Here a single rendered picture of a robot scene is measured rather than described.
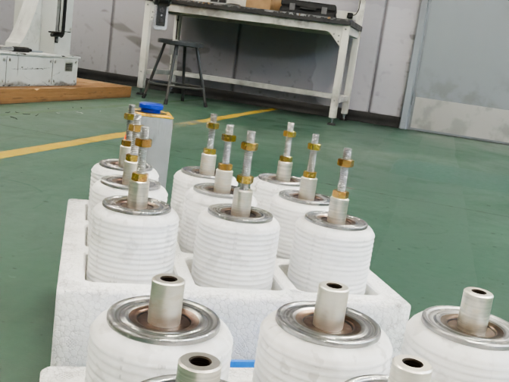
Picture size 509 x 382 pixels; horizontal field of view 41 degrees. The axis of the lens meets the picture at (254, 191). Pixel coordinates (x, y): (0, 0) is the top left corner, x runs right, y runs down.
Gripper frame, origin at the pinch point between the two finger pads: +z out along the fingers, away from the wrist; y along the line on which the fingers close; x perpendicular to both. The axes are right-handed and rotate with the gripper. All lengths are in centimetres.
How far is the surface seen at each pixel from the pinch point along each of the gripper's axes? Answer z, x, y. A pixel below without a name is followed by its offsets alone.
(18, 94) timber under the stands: 42, 45, 274
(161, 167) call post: 23.9, -2.4, -3.5
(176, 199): 25.6, -3.2, -19.3
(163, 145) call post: 20.2, -2.4, -3.5
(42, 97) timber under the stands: 44, 34, 294
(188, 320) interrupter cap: 22, 3, -72
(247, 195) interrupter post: 19.2, -7.8, -41.9
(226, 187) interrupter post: 20.9, -7.9, -30.2
